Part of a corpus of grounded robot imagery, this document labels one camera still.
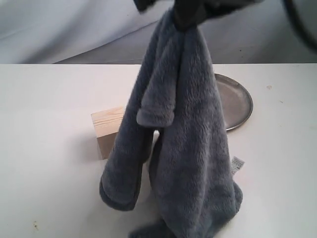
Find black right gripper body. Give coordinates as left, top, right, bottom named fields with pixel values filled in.
left=133, top=0, right=263, bottom=23

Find grey-blue fleece towel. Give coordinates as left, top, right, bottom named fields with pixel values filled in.
left=100, top=9, right=243, bottom=238

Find light wooden block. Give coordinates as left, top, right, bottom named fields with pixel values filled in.
left=91, top=107, right=125, bottom=159

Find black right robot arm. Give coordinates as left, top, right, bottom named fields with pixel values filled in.
left=172, top=0, right=317, bottom=53

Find round stainless steel plate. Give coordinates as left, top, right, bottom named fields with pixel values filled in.
left=215, top=73, right=253, bottom=131

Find white backdrop cloth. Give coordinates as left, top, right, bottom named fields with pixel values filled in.
left=0, top=0, right=317, bottom=64

